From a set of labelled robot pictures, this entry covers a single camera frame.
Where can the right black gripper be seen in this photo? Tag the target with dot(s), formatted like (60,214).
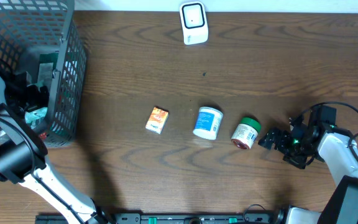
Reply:
(281,145)

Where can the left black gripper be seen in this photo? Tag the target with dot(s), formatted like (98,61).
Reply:
(32,100)

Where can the green lid Knorr jar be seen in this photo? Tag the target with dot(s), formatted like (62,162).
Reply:
(246,133)

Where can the teal white wipes packet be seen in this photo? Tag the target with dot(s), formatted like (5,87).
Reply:
(34,118)

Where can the white jar blue label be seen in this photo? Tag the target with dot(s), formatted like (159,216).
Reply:
(208,123)

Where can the small orange box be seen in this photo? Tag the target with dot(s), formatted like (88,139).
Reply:
(157,120)

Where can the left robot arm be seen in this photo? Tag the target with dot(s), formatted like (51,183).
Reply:
(24,160)

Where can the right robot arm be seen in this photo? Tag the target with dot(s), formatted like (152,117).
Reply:
(336,147)

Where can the white barcode scanner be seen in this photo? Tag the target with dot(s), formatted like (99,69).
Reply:
(194,23)

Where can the green 3M pouch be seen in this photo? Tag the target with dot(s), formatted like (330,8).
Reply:
(47,64)

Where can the grey plastic mesh basket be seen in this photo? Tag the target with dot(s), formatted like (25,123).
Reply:
(37,31)

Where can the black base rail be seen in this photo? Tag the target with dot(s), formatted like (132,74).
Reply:
(136,218)

